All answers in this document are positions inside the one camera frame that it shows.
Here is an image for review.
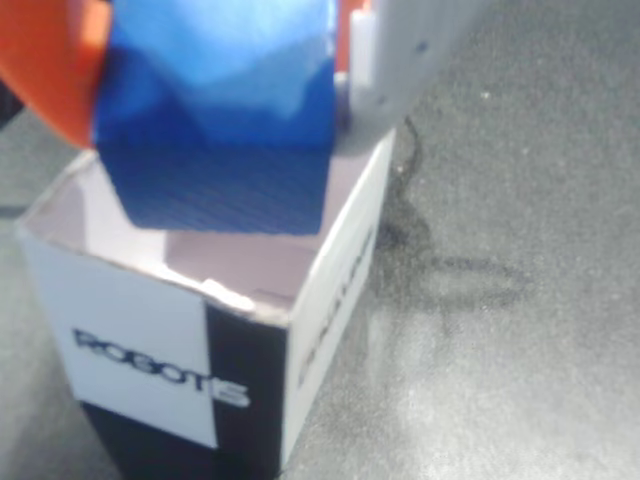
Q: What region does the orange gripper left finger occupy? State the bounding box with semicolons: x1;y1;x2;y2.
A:
0;0;114;150

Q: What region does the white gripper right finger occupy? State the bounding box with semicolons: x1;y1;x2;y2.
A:
333;0;494;156

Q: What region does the blue block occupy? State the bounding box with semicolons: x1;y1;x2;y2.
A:
92;0;339;237

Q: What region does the white black cardboard box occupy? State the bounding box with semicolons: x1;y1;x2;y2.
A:
14;127;399;480

